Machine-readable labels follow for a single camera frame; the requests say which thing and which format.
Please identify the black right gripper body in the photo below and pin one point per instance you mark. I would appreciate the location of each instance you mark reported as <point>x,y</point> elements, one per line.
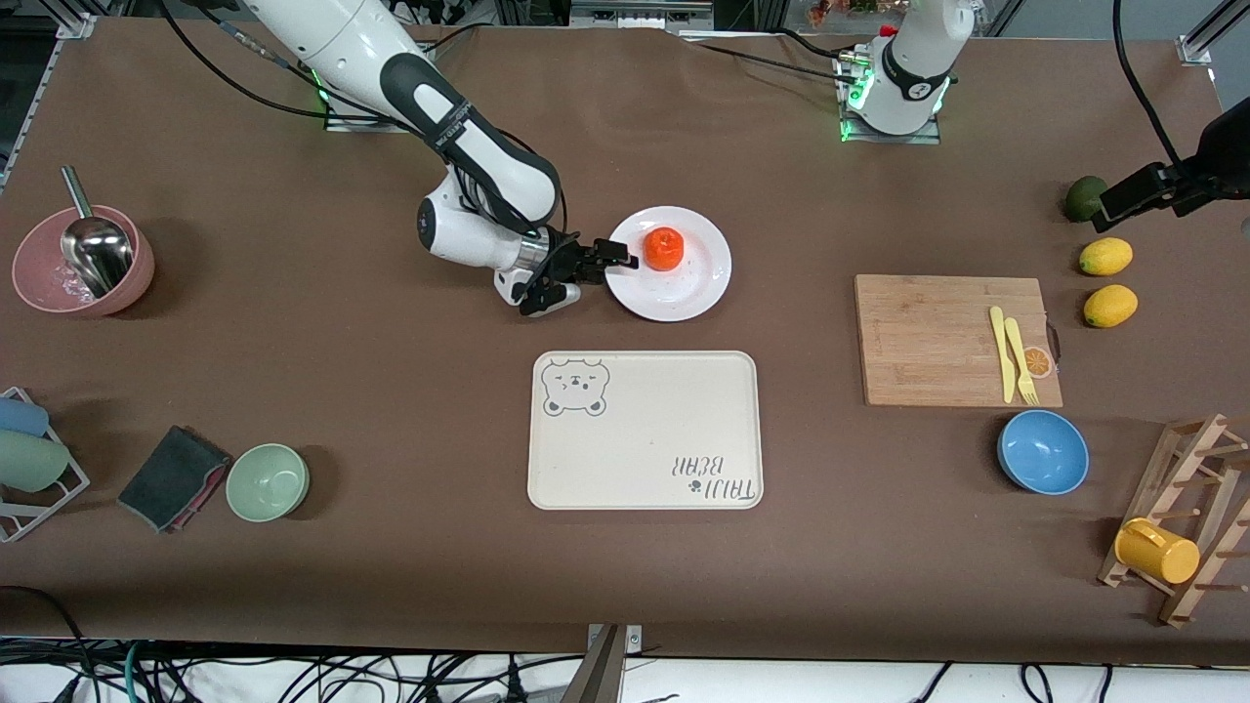
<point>563,256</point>

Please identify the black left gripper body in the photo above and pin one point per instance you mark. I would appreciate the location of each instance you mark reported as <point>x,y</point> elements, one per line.
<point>1197,183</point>

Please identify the orange fruit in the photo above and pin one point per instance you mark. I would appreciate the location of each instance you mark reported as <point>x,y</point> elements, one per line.
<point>664,249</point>

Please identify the white round plate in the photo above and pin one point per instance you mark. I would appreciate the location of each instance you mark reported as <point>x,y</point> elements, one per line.
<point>684,288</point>

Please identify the green avocado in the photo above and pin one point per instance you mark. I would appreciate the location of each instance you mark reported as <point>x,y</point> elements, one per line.
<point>1082,200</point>

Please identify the yellow lemon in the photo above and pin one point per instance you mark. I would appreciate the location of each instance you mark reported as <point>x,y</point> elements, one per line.
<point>1106,257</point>
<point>1110,306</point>

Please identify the beige bear print tray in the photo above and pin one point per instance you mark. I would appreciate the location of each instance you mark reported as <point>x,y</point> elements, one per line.
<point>645,439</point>

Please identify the yellow plastic fork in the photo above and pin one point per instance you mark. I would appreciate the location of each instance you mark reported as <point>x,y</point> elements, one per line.
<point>1021,366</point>

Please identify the yellow plastic knife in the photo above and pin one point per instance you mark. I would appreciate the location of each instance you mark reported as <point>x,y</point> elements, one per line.
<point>1004,361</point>

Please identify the grey equipment box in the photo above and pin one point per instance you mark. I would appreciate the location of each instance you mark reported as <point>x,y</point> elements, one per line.
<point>640,12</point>

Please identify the wooden cutting board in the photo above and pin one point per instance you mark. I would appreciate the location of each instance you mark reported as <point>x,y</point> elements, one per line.
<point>937,342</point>

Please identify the wooden peg rack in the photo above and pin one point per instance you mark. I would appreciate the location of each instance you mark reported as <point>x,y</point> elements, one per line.
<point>1196,459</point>

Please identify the blue bowl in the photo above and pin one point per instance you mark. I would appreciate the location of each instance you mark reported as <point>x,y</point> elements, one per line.
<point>1043,452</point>

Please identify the yellow mug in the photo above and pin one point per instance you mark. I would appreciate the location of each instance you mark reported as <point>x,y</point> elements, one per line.
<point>1157,554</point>

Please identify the light green bowl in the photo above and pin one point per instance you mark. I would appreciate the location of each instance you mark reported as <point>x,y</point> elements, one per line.
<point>268,482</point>

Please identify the dark grey folded cloth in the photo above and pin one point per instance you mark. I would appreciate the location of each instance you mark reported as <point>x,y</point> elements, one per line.
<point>166,478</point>

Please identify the metal scoop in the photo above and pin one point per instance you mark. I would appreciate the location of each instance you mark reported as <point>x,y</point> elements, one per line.
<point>98,254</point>

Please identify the clear ice cubes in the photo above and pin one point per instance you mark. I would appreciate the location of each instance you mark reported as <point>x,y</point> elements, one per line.
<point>68,286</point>

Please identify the pink bowl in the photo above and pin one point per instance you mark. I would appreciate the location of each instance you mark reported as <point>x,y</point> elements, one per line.
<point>39,254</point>

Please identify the light blue cup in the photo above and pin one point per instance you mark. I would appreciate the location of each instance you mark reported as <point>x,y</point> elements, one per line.
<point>20,417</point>

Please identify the pale green cup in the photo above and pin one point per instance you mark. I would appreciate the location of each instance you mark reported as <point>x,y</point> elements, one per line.
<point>29,461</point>

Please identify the aluminium frame profile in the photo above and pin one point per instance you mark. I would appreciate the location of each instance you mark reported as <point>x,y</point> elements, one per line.
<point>1206,34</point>

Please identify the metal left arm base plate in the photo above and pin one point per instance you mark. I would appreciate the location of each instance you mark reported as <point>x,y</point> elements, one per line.
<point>894,140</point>

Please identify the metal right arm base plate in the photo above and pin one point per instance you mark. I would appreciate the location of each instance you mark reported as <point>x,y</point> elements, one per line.
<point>342,125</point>

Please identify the metal table edge bracket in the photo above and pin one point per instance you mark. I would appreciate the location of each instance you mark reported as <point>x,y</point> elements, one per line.
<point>633,640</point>

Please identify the dark camera pole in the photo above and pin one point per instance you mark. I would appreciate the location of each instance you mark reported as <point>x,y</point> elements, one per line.
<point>598,674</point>

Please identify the metal corner bracket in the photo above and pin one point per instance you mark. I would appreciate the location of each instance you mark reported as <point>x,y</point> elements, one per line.
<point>78,26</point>

